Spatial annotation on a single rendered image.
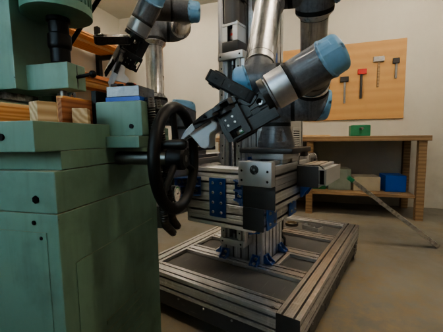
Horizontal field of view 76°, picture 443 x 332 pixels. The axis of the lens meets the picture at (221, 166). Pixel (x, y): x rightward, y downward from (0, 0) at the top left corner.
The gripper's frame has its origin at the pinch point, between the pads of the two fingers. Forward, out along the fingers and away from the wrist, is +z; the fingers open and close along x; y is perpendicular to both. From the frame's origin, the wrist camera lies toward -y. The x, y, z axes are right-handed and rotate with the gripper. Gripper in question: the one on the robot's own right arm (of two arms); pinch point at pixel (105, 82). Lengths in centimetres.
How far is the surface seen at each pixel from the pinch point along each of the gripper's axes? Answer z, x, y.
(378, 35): -156, 145, 271
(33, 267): 30, -59, -9
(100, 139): 4.5, -40.4, -3.5
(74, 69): -4.2, -21.1, -12.7
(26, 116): 8.3, -33.0, -19.0
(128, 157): 6.3, -41.4, 4.5
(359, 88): -97, 128, 281
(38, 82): 3.9, -18.7, -18.8
